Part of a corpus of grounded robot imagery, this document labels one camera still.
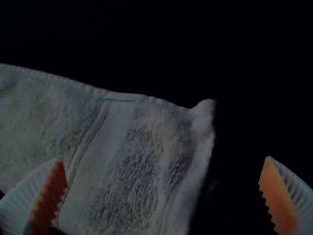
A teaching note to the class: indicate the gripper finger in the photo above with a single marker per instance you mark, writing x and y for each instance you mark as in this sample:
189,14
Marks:
286,195
29,195

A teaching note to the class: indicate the pale towel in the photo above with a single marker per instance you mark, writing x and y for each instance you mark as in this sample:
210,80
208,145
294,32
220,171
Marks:
122,147

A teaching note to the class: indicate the black mat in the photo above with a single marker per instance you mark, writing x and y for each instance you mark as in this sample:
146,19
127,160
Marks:
171,36

